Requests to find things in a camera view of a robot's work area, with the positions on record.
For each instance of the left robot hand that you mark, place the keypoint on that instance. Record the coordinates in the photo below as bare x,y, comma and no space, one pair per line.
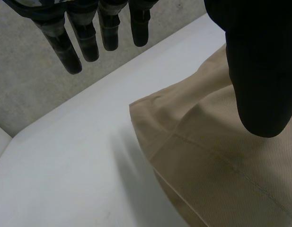
261,71

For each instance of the beige shorts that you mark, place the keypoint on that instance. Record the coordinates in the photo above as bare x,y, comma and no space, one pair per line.
219,151

